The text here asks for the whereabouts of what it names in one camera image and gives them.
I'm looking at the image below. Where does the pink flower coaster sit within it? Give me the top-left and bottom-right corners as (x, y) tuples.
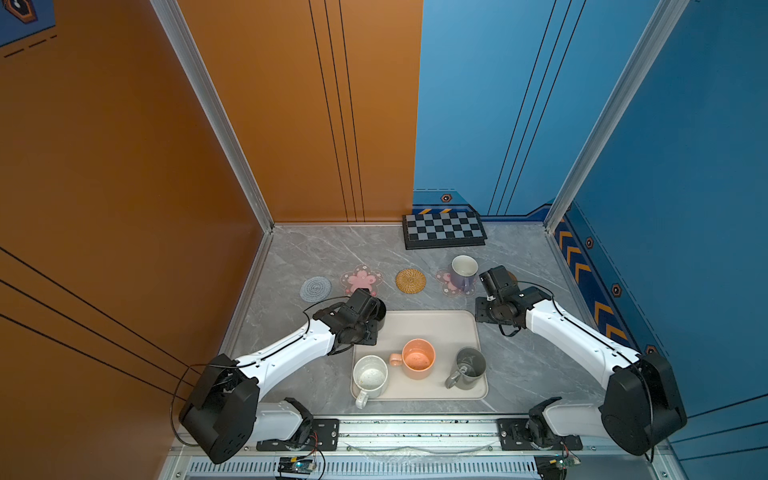
(341, 265), (383, 297)
(435, 270), (475, 297)

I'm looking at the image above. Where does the light blue woven coaster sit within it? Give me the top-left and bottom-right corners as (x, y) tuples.
(299, 276), (332, 303)

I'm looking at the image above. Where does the lavender mug white inside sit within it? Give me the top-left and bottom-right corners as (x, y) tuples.
(450, 255), (479, 293)

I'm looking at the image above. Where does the orange pink mug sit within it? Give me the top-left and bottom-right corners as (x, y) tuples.
(388, 338), (437, 380)

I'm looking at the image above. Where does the woven rattan coaster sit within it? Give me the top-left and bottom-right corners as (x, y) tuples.
(395, 268), (427, 294)

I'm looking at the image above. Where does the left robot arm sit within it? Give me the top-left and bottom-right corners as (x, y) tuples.
(170, 289), (387, 464)

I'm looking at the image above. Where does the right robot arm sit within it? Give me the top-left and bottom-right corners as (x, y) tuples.
(475, 287), (688, 456)

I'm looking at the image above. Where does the cream serving tray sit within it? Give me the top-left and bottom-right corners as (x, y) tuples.
(350, 310), (488, 402)

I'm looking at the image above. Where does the grey green mug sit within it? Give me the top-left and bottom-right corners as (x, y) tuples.
(444, 347), (487, 390)

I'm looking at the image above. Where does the folded checkerboard box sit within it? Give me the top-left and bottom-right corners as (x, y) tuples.
(402, 209), (487, 250)

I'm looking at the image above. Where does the green circuit board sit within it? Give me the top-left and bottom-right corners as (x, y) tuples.
(275, 457), (319, 479)

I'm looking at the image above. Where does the right small circuit board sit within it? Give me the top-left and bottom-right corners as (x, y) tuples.
(534, 456), (581, 480)

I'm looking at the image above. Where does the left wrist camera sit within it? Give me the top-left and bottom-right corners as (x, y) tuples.
(345, 289), (386, 323)

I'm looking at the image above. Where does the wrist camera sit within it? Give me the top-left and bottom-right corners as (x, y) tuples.
(479, 266), (517, 300)
(345, 289), (386, 323)

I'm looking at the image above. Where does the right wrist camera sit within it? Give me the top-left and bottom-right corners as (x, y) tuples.
(479, 266), (517, 300)

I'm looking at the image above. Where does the aluminium front rail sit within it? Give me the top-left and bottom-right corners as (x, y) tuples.
(167, 412), (673, 458)

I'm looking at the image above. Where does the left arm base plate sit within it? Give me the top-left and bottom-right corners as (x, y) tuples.
(256, 418), (340, 453)

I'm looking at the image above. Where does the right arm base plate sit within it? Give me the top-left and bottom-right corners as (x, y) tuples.
(496, 417), (583, 451)

